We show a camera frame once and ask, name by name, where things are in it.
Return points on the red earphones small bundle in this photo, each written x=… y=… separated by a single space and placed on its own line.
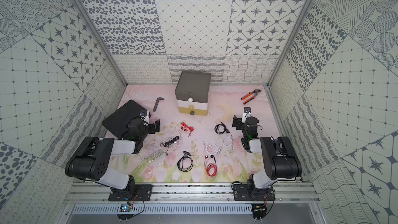
x=186 y=128

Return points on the yellow bottom drawer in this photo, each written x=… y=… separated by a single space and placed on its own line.
x=193 y=112

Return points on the drawer cabinet frame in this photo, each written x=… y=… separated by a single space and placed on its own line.
x=192 y=82

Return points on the slotted cable duct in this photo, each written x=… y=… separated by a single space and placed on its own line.
x=158 y=209

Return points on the white drawer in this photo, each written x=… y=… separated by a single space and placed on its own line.
x=196 y=105

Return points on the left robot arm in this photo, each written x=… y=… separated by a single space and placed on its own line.
x=91 y=162

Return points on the black earphones front loop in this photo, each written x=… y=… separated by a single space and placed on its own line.
x=185 y=163

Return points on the black plastic tool case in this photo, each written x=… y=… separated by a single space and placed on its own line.
x=125 y=122

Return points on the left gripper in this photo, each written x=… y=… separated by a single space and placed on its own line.
x=152 y=126

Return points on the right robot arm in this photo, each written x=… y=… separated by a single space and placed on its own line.
x=280 y=162

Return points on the red earphones long bundle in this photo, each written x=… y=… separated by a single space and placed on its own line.
x=210 y=166

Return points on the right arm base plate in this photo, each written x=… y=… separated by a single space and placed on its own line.
x=243 y=192

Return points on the dark hex key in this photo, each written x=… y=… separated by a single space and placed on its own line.
x=157 y=103

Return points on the aluminium mounting rail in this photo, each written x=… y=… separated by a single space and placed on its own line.
x=284 y=192

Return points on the white earphones right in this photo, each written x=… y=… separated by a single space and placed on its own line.
x=228 y=143

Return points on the white earphones left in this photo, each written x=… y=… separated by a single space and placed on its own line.
x=158 y=154

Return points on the white earphones centre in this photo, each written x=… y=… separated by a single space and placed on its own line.
x=212 y=148

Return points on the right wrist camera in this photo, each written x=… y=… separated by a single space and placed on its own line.
x=246 y=114

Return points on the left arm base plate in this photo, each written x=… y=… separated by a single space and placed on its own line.
x=143 y=192

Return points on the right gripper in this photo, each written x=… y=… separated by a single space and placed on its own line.
x=237 y=121

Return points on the white earphones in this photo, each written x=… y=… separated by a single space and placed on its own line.
x=158 y=154
x=228 y=143
x=212 y=148

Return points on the orange handled pliers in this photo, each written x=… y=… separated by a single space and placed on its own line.
x=250 y=96

